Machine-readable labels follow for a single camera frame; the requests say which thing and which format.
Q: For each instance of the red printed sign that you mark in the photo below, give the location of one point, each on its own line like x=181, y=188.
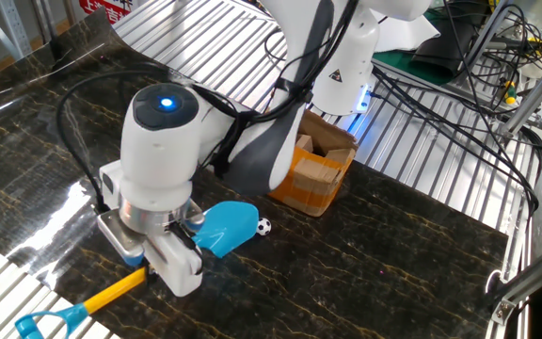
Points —
x=101, y=5

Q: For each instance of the blue yellow toy shovel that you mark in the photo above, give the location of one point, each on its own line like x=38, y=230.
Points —
x=226, y=228

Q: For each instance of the green cutting mat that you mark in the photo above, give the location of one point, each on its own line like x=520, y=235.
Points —
x=393, y=63

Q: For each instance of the yellow green screwdriver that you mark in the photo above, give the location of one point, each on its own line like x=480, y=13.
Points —
x=510, y=92

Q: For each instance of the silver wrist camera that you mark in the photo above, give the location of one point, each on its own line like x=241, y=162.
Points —
x=118, y=237

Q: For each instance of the grey metal shelf frame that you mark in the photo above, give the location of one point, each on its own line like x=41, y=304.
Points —
x=12, y=28

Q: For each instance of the white sheet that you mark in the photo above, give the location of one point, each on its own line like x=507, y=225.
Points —
x=407, y=33

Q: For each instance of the cardboard box with orange tape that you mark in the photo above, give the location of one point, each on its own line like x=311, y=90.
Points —
x=318, y=183

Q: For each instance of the black marble pattern mat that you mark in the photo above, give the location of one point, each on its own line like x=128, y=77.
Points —
x=370, y=273

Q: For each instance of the aluminium profile with bracket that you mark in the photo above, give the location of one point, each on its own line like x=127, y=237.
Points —
x=534, y=278

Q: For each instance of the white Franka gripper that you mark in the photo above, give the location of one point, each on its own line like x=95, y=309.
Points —
x=177, y=273

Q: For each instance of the thin aluminium post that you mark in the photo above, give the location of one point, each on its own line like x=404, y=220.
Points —
x=492, y=28

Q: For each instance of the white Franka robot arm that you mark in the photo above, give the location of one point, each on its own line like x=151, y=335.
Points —
x=158, y=160

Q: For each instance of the black bag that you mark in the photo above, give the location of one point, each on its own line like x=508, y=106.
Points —
x=445, y=47

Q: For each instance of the small toy soccer ball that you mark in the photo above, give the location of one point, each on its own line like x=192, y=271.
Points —
x=264, y=227

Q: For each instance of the slanted aluminium profile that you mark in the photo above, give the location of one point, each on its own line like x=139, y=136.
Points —
x=539, y=92

